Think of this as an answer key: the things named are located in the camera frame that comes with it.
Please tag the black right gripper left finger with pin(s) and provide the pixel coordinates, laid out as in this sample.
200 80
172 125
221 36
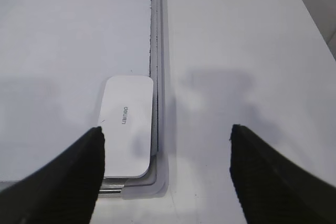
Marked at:
63 191

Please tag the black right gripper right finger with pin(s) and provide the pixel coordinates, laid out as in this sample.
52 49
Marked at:
271 188

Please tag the white whiteboard eraser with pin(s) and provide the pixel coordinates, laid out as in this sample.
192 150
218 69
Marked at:
126 121

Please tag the whiteboard with aluminium frame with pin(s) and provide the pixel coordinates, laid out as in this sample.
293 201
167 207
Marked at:
56 59

